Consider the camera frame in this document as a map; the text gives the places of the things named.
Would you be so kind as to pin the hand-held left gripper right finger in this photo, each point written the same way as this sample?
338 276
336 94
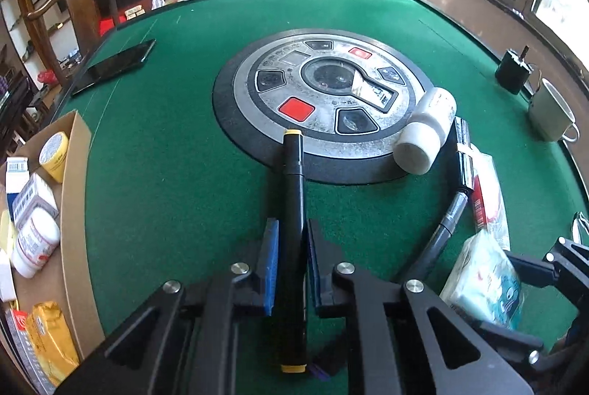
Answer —
313 266

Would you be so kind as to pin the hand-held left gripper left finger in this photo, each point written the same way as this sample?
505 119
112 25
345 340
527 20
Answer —
271 266

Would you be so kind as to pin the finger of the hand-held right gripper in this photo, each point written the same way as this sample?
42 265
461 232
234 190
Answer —
510 340
568 266

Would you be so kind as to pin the black marker yellow caps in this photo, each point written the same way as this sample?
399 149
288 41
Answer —
292 211

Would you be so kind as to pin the tissue packet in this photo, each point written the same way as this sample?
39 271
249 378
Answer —
487 280

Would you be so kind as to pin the cardboard box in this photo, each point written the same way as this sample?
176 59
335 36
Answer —
76 201

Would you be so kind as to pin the grey medicine box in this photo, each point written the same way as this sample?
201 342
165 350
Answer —
34 197

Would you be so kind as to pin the red white packet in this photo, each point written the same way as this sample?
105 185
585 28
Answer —
490 201

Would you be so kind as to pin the black grey marker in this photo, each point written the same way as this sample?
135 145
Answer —
441 234

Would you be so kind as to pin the flat black box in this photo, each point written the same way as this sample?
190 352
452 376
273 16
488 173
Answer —
464 155

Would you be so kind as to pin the white mug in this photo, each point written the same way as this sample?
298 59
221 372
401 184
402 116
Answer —
547 114

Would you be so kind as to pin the round table control panel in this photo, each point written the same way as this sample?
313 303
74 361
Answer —
322 100

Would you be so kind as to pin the white plastic bottle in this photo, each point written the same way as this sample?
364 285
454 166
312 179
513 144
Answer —
425 128

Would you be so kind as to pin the small black motor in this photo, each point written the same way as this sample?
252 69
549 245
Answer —
511 70

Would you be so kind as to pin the yellow packet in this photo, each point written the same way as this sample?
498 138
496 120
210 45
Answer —
50 342

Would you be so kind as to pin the white bottle red label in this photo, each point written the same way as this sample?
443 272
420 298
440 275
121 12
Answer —
34 243

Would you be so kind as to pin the yellow lidded jar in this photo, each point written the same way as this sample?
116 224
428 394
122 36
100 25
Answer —
53 155

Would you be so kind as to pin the black tablet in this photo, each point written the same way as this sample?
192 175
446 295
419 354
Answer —
115 66

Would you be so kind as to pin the red grey box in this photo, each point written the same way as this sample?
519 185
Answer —
23 344

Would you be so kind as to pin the plain white box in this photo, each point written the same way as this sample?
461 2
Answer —
7 275

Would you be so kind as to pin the blue white box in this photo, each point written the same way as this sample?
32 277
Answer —
16 174

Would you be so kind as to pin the clear plastic bag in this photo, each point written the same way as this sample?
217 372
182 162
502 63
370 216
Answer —
158 0

